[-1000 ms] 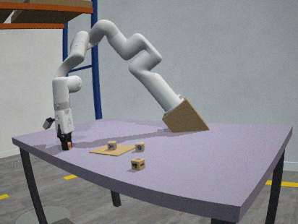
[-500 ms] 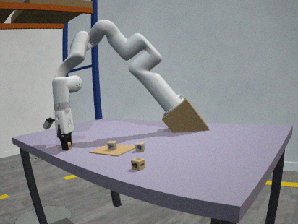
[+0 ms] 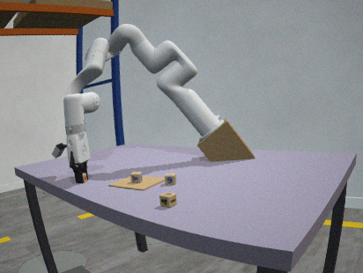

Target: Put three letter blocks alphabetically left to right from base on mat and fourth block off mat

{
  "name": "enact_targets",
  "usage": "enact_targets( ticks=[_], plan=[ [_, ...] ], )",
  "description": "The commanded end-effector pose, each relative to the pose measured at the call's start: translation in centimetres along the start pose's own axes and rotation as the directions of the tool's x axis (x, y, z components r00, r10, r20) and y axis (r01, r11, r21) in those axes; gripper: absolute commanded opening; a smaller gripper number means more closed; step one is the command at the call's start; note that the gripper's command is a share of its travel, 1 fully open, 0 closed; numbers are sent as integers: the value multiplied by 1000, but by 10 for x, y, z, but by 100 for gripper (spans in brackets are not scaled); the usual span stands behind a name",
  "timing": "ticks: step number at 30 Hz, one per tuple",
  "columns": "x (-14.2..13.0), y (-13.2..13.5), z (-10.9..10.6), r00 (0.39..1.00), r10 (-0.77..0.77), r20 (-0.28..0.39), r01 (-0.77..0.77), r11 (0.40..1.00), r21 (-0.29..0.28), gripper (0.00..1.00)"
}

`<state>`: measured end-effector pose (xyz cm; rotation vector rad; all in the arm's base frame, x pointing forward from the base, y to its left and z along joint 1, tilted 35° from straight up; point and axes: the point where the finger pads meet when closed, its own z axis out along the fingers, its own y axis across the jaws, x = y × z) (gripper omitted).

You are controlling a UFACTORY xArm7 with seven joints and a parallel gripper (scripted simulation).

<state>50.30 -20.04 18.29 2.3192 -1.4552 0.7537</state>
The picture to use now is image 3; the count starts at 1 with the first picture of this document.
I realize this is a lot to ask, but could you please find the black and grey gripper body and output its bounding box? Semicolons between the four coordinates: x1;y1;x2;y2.
66;132;91;164

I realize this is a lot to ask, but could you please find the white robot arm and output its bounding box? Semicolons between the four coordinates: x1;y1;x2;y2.
63;24;224;141

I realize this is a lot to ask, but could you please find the tan flat mat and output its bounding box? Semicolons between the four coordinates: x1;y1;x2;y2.
108;176;165;191

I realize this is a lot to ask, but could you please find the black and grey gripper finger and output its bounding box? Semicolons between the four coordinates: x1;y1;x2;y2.
80;161;88;180
70;151;84;183

